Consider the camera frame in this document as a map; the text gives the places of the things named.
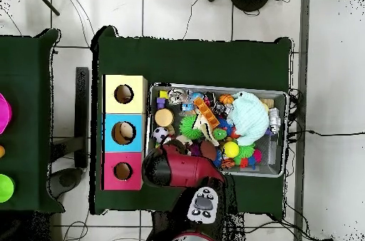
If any thin black cable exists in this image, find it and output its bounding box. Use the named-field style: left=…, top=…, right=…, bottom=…
left=182, top=0, right=207, bottom=41

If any orange ice cube tray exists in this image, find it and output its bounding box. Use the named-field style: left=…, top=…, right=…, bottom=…
left=192, top=96, right=220, bottom=129

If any tan round sponge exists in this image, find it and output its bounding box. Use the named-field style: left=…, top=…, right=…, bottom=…
left=154, top=108, right=175, bottom=127

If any pink bowl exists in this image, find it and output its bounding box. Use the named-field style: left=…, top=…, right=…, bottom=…
left=0, top=92, right=13, bottom=135

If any mint knitted cloth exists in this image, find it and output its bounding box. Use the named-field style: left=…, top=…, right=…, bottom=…
left=227, top=91, right=269, bottom=146

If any green bowl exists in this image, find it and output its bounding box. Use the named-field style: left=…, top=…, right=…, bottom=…
left=0, top=173, right=15, bottom=204

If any silver toy robot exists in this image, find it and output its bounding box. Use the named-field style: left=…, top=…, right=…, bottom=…
left=267, top=107, right=282, bottom=135

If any dark green table cloth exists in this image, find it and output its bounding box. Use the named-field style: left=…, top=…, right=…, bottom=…
left=0, top=28, right=65, bottom=213
left=89, top=25, right=292, bottom=220

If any black and white soccer ball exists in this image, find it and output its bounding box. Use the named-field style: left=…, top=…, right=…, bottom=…
left=153, top=126, right=170, bottom=144

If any black rod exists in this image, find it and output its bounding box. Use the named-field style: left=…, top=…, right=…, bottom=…
left=29, top=0, right=61, bottom=16

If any green spiky ball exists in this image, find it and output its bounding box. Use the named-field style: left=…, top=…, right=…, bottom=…
left=178, top=114, right=204, bottom=140

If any wooden box with three holes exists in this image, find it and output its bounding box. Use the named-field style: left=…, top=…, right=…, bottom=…
left=101, top=74, right=148, bottom=191

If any orange toy basketball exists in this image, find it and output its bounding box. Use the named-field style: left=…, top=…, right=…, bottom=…
left=218, top=93, right=235, bottom=106

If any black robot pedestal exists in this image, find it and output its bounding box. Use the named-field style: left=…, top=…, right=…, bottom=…
left=150, top=210, right=246, bottom=241

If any yellow ball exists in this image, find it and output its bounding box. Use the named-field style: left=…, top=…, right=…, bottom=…
left=222, top=140, right=240, bottom=158

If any brown toy football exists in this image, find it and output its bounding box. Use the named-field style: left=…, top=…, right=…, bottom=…
left=199, top=140, right=218, bottom=160

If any wire mesh bin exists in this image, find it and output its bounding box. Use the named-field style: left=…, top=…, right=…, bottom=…
left=144, top=82, right=290, bottom=178

